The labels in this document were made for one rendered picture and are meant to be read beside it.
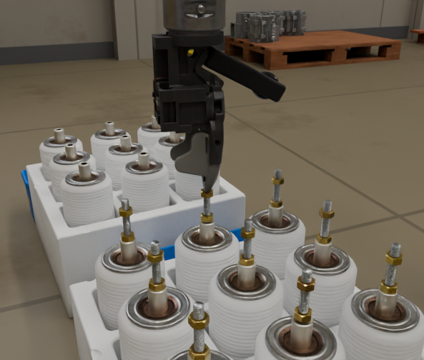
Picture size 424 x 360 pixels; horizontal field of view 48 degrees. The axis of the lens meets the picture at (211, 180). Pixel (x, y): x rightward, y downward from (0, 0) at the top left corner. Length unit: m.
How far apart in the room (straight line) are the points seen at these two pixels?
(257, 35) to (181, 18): 3.00
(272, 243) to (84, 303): 0.28
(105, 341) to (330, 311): 0.30
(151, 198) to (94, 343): 0.37
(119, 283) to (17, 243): 0.66
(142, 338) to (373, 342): 0.25
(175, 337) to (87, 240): 0.40
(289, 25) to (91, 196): 3.25
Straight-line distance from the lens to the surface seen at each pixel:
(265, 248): 0.73
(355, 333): 0.59
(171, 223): 0.95
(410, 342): 0.59
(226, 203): 0.99
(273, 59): 3.30
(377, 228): 1.32
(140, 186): 0.93
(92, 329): 0.68
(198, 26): 0.57
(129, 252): 0.66
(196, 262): 0.68
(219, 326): 0.62
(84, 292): 0.75
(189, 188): 0.99
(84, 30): 3.80
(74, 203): 0.92
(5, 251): 1.25
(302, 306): 0.51
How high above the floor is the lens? 0.61
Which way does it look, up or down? 24 degrees down
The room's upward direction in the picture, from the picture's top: straight up
